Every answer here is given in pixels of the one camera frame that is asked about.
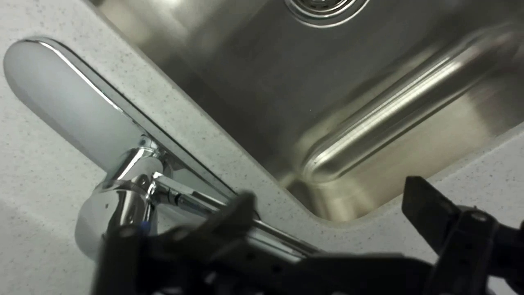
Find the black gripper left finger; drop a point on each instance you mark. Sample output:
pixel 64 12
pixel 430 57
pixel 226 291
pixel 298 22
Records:
pixel 208 260

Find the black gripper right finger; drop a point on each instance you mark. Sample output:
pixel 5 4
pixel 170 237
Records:
pixel 471 247

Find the chrome sink faucet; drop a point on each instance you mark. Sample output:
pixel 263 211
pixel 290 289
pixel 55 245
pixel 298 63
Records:
pixel 147 180

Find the stainless steel sink basin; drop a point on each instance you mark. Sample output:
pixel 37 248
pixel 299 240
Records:
pixel 339 101

